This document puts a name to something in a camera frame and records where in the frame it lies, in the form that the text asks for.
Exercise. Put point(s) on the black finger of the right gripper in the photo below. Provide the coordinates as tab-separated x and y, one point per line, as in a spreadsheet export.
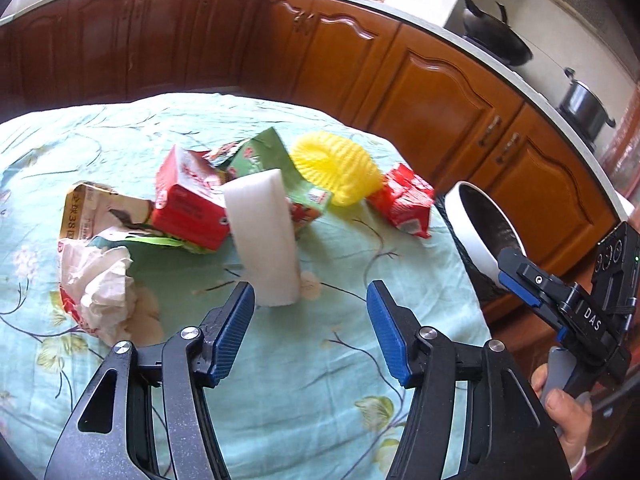
512	265

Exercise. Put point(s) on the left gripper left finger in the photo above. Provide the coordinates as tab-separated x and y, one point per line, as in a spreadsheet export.
223	330

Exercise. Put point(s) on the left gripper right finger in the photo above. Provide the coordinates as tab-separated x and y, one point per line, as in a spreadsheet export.
395	328

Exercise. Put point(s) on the yellow foam fruit net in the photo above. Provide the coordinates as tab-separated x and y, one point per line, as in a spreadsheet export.
338	165

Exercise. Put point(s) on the white trash bin black liner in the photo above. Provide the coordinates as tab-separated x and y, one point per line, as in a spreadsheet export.
482	228

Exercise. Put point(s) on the brown wooden kitchen cabinets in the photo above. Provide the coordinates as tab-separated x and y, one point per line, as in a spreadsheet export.
453	111

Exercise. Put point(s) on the person's right hand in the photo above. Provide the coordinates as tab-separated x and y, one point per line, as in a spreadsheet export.
574	420

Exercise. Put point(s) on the red milk carton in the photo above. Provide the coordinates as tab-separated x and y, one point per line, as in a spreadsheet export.
188	204

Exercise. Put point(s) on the red snack wrapper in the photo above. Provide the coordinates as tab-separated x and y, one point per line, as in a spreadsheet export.
405	201

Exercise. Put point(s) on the crumpled white red bag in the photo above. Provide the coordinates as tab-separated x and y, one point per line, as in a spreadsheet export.
96	289

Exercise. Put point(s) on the green milk carton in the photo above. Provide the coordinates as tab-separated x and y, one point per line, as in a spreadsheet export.
266	151

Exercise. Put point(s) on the flattened beige paper box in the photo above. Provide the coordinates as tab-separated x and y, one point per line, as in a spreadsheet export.
91	208

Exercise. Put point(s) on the black cooking pot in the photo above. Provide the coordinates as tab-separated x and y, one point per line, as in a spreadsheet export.
583	110

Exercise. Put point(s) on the black wok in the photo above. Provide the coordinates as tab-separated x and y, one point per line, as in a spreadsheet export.
494	35

